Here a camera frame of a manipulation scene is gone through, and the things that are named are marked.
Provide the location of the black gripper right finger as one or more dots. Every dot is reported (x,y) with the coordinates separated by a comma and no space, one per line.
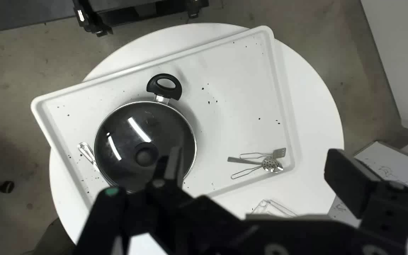
(379,205)

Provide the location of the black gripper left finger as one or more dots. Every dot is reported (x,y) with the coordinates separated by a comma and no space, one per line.
(157,210)

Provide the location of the glass lid with black knob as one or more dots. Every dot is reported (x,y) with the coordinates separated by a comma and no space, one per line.
(140,142)

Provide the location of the metal utensil left of pot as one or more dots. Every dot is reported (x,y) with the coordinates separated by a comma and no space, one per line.
(86,152)

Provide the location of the white paper sheet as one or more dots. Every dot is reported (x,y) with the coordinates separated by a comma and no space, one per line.
(385,161)

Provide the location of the round white table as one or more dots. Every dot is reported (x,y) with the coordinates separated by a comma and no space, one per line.
(318,125)

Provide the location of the white plastic tray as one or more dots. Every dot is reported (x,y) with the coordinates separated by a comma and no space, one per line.
(235,96)

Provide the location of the white cabinet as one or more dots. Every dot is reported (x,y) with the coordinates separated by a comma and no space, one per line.
(399,57)

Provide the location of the black equipment base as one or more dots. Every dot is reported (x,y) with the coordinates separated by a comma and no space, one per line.
(102,21)

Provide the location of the wire utensil on table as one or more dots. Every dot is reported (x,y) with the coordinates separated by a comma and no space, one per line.
(272,207)

